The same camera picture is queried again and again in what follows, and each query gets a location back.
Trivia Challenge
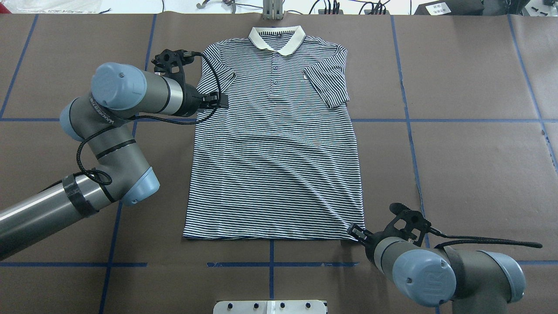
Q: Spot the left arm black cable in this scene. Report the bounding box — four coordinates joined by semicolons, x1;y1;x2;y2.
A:
76;51;224;186

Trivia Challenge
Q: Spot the aluminium frame post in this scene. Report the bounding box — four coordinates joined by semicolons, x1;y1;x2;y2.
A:
262;0;284;20

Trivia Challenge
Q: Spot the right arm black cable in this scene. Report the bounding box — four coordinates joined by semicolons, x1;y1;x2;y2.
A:
429;227;543;250

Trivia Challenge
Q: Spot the black box with label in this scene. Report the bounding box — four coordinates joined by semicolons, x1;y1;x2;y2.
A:
413;0;485;16

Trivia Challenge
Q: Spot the black cable on desk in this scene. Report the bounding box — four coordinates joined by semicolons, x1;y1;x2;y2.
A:
161;0;412;16

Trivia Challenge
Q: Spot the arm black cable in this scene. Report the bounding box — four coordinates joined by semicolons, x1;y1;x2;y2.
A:
76;51;224;186
429;227;543;250

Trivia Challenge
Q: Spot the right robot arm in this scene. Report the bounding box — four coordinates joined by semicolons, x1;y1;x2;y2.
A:
347;224;527;314

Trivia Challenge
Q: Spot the blue white striped polo shirt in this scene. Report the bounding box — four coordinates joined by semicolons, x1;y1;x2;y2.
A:
182;25;365;240

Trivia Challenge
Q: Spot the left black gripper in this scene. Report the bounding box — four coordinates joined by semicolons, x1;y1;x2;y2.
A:
183;85;229;117

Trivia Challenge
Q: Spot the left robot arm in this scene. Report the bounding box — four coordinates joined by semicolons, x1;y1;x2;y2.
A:
0;62;228;259

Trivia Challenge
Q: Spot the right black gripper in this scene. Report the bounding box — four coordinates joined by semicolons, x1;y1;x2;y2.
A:
347;223;384;258

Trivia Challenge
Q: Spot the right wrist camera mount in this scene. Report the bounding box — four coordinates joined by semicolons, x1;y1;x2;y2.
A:
383;203;431;248

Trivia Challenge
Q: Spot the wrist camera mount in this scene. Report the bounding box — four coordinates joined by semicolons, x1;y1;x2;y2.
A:
151;49;197;85
383;203;431;248

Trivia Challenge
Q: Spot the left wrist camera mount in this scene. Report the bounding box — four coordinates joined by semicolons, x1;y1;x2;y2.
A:
151;49;197;85

